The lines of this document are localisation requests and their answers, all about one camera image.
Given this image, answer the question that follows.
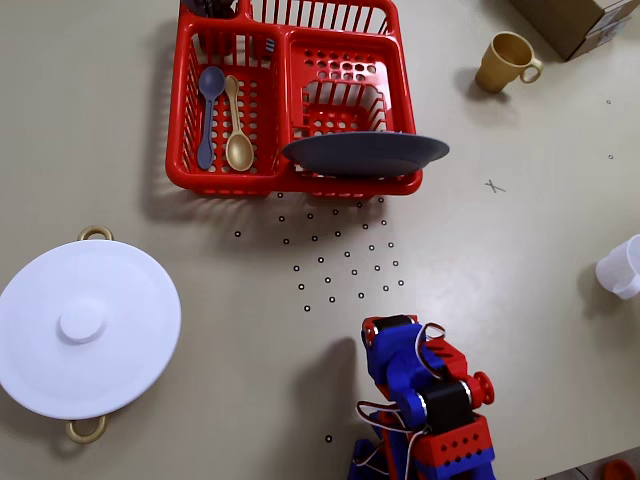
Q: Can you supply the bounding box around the blue gripper black motor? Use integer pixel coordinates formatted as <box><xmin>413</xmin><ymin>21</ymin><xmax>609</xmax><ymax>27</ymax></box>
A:
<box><xmin>362</xmin><ymin>314</ymin><xmax>427</xmax><ymax>397</ymax></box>

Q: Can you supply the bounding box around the grey plastic plate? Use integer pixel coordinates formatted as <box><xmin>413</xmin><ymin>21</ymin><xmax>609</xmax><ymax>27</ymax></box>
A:
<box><xmin>282</xmin><ymin>131</ymin><xmax>450</xmax><ymax>177</ymax></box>

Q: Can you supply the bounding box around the gold plastic spoon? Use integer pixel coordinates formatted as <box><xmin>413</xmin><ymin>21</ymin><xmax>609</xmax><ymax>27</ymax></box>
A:
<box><xmin>223</xmin><ymin>74</ymin><xmax>255</xmax><ymax>173</ymax></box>

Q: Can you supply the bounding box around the red plastic dish rack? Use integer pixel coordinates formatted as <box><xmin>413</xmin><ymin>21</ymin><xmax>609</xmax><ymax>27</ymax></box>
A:
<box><xmin>165</xmin><ymin>0</ymin><xmax>425</xmax><ymax>199</ymax></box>

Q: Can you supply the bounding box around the translucent white plastic cup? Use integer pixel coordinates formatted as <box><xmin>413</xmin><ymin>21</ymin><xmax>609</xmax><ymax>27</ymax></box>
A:
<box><xmin>594</xmin><ymin>234</ymin><xmax>640</xmax><ymax>301</ymax></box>

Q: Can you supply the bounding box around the orange round object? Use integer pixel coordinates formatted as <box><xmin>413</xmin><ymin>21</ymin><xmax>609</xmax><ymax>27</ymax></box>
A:
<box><xmin>602</xmin><ymin>459</ymin><xmax>640</xmax><ymax>480</ymax></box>

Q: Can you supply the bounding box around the gold plastic pot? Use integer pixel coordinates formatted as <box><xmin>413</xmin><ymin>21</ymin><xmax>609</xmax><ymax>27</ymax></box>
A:
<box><xmin>66</xmin><ymin>224</ymin><xmax>115</xmax><ymax>445</ymax></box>

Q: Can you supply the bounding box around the grey plastic spoon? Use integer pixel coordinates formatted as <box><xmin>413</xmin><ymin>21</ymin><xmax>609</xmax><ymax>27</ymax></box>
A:
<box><xmin>196</xmin><ymin>65</ymin><xmax>227</xmax><ymax>171</ymax></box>

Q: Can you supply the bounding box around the cardboard box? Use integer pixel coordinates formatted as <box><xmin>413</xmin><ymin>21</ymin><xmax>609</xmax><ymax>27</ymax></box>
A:
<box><xmin>507</xmin><ymin>0</ymin><xmax>640</xmax><ymax>62</ymax></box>

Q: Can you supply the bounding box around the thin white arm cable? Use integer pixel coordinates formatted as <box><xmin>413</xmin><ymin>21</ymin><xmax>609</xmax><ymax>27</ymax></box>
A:
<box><xmin>416</xmin><ymin>323</ymin><xmax>447</xmax><ymax>374</ymax></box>

